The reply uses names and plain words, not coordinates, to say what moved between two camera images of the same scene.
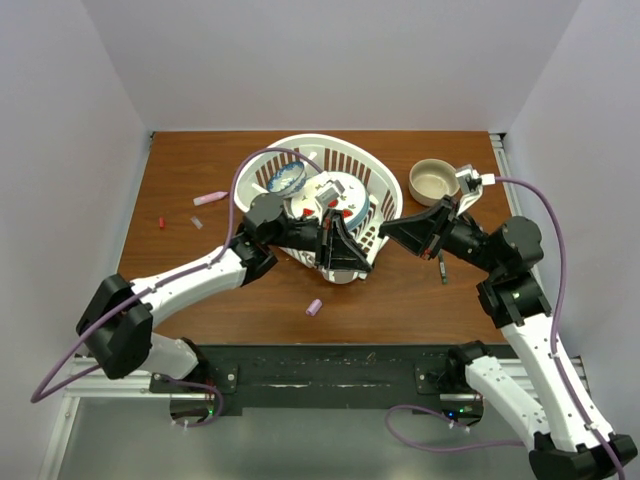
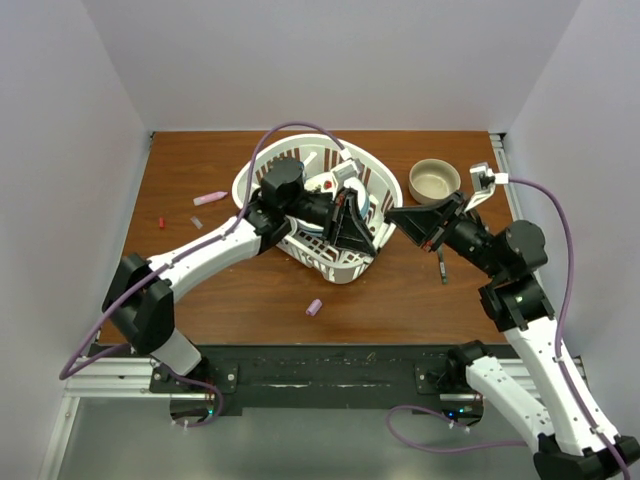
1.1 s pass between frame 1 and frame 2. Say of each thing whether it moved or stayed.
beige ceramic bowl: stayed
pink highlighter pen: stayed
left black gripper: moved
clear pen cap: stayed
